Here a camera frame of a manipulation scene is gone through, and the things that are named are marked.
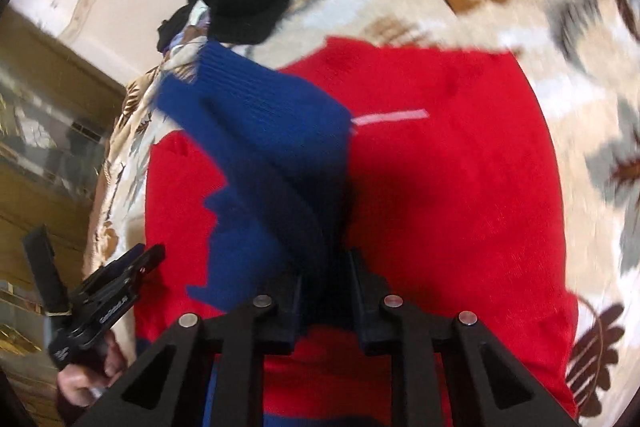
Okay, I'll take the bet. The floral beige plush blanket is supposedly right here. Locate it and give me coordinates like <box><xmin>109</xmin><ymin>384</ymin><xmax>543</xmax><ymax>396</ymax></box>
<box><xmin>89</xmin><ymin>0</ymin><xmax>639</xmax><ymax>426</ymax></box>

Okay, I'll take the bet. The patterned cloth under black garment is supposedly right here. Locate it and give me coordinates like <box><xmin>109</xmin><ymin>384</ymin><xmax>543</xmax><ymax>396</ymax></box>
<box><xmin>156</xmin><ymin>0</ymin><xmax>210</xmax><ymax>56</ymax></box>

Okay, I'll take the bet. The red and blue knit sweater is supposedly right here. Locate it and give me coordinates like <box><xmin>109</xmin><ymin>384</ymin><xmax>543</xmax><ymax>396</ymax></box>
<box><xmin>134</xmin><ymin>37</ymin><xmax>578</xmax><ymax>426</ymax></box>

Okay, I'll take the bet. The wooden glass-front cabinet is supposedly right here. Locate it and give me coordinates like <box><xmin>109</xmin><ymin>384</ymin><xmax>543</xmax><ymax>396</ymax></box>
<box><xmin>1</xmin><ymin>8</ymin><xmax>125</xmax><ymax>426</ymax></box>

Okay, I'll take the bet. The person's left hand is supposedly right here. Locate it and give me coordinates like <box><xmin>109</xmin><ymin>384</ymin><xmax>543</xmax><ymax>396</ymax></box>
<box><xmin>56</xmin><ymin>331</ymin><xmax>128</xmax><ymax>407</ymax></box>

